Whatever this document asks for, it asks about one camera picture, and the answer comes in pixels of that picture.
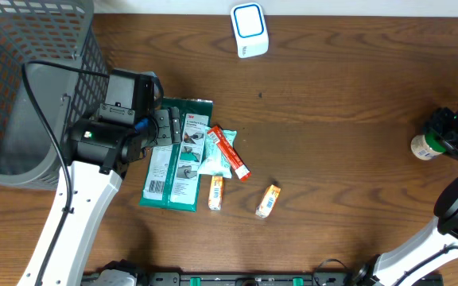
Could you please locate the green lid jar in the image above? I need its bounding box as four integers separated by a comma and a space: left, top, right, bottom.
410, 132, 446, 160

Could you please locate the green sponge pack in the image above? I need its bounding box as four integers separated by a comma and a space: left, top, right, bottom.
139, 99, 213, 212

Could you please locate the red white packet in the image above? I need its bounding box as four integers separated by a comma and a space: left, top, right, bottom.
208, 126, 251, 182

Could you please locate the teal white snack pouch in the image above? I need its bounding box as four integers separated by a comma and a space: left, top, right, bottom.
197, 136, 232, 179

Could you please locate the orange juice carton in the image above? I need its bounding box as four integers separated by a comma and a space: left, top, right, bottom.
208, 176, 224, 211
255, 184, 281, 218

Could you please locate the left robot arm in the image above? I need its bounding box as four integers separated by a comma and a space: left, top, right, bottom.
19, 107, 181, 285

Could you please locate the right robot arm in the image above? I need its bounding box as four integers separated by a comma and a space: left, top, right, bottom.
351, 107, 458, 285

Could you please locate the white barcode scanner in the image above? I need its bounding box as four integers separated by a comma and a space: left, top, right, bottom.
230, 2, 270, 59

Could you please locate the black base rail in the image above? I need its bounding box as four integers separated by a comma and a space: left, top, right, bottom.
81, 271, 444, 286

